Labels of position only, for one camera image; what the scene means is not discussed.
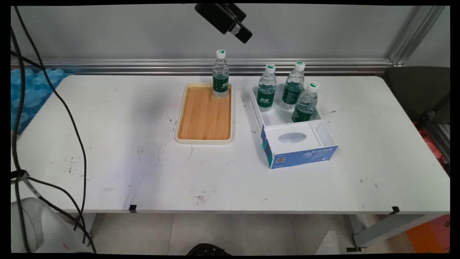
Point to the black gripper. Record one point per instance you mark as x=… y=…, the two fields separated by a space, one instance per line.
x=214 y=16

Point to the green label water bottle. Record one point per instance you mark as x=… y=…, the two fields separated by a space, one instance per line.
x=293 y=88
x=220 y=77
x=267 y=91
x=305 y=106

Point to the bamboo tray with white rim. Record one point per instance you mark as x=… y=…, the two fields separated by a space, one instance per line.
x=205 y=115

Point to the white and blue cardboard box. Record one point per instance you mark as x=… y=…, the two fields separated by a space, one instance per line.
x=298 y=144

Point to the black tape piece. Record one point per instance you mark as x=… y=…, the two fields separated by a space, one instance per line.
x=395 y=210
x=354 y=249
x=133 y=208

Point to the red bag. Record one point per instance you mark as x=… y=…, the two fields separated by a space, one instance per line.
x=433 y=144

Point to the black round floor object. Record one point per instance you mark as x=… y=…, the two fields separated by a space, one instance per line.
x=208 y=249

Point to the grey table leg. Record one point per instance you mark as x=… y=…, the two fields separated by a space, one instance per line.
x=388 y=226

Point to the orange box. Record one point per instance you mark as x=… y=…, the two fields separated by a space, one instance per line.
x=429 y=235

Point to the horizontal aluminium frame rail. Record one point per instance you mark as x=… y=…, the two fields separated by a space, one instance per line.
x=143 y=66

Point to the upright aluminium frame post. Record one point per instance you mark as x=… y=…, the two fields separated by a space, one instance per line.
x=413 y=34

